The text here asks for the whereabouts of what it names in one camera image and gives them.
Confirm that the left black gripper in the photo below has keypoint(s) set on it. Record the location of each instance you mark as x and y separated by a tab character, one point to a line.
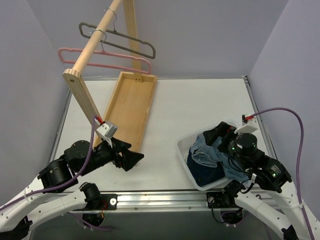
118	154

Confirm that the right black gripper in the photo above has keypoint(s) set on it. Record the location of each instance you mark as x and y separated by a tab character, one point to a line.
220	133

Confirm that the grey metal hanger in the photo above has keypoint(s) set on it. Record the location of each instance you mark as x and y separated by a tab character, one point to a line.
117	39

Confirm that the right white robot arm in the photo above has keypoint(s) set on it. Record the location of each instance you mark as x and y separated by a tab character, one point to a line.
294	221

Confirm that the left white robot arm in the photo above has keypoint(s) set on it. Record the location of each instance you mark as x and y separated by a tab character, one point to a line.
33	207

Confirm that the white plastic basket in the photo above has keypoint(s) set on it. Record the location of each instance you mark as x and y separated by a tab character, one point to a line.
183	145

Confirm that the wooden clothes rack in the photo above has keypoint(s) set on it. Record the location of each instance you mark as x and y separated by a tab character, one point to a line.
132	97

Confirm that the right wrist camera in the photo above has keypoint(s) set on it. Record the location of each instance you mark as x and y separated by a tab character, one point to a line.
249	125

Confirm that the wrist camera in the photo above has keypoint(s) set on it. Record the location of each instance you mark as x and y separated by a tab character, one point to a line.
249	125
105	130

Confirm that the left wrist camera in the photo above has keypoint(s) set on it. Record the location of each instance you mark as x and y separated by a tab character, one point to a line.
105	130

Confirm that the aluminium rail frame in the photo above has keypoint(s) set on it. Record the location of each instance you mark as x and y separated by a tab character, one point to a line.
156	199

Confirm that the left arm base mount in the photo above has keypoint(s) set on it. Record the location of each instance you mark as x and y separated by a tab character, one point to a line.
98	208

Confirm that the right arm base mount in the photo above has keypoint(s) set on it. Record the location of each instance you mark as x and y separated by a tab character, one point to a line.
224	209

